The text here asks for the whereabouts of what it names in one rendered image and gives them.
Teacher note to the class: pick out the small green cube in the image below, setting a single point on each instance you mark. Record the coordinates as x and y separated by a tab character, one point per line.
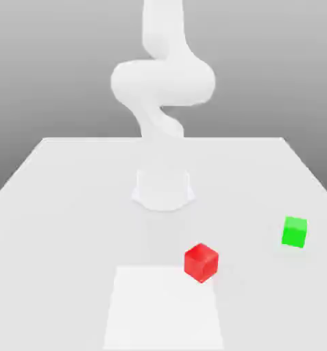
294	232

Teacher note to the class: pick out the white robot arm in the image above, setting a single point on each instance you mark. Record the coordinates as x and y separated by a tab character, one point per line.
163	82

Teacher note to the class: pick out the small red cube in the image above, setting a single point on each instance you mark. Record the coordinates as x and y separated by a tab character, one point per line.
201	262

